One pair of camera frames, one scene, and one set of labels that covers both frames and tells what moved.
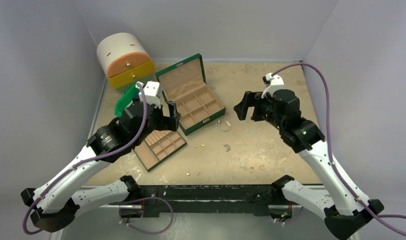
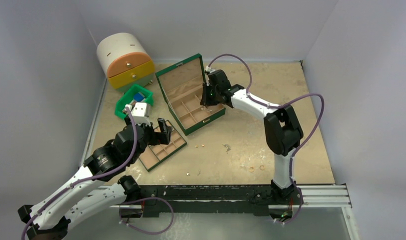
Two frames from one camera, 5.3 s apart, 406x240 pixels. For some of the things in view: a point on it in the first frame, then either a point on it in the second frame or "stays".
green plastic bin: (122, 103) stays
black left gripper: (167, 123) to (164, 135)
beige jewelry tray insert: (157, 147) stays
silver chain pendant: (228, 147) stays
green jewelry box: (184, 84) stays
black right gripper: (253, 107) to (207, 91)
